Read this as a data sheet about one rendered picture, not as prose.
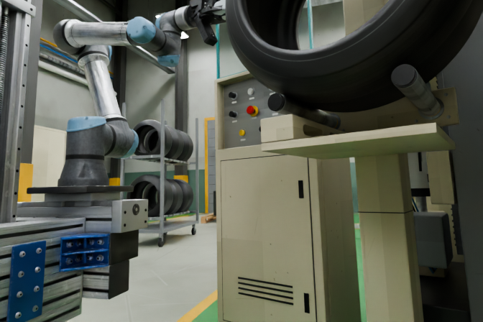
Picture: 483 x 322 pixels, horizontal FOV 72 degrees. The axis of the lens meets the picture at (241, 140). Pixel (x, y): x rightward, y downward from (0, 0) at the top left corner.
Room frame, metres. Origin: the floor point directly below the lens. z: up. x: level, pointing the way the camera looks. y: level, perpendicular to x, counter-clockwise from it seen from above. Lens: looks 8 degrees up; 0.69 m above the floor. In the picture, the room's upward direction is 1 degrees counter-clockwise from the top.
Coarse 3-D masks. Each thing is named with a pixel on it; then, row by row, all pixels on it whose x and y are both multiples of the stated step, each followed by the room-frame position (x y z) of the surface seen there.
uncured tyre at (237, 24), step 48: (240, 0) 0.78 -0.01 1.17; (288, 0) 1.01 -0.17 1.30; (432, 0) 0.54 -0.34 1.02; (480, 0) 0.63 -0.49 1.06; (240, 48) 0.79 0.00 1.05; (288, 48) 1.02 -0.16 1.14; (336, 48) 0.63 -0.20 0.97; (384, 48) 0.60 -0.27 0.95; (432, 48) 0.61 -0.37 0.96; (288, 96) 0.79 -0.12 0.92; (336, 96) 0.71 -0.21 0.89; (384, 96) 0.74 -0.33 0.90
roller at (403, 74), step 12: (396, 72) 0.61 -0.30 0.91; (408, 72) 0.59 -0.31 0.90; (396, 84) 0.61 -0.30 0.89; (408, 84) 0.60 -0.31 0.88; (420, 84) 0.63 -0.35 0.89; (408, 96) 0.68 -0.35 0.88; (420, 96) 0.68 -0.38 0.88; (432, 96) 0.74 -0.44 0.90; (420, 108) 0.78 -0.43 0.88; (432, 108) 0.80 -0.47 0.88
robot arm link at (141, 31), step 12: (60, 24) 1.08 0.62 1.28; (72, 24) 1.08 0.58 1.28; (84, 24) 1.06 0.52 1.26; (96, 24) 1.04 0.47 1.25; (108, 24) 1.02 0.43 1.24; (120, 24) 1.00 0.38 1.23; (132, 24) 0.96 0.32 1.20; (144, 24) 0.94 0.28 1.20; (60, 36) 1.09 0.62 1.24; (72, 36) 1.08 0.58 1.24; (84, 36) 1.06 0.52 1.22; (96, 36) 1.04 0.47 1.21; (108, 36) 1.02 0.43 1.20; (120, 36) 1.00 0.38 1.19; (132, 36) 0.96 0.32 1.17; (144, 36) 0.96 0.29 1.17; (156, 36) 0.99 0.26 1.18; (60, 48) 1.16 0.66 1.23; (72, 48) 1.16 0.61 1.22; (156, 48) 1.03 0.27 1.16
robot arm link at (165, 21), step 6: (168, 12) 1.09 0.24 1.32; (174, 12) 1.06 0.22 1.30; (162, 18) 1.09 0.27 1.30; (168, 18) 1.07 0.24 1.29; (174, 18) 1.06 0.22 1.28; (156, 24) 1.12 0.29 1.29; (162, 24) 1.09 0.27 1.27; (168, 24) 1.08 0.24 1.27; (174, 24) 1.07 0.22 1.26; (162, 30) 1.09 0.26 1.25; (174, 30) 1.09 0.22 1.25; (180, 30) 1.09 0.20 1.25
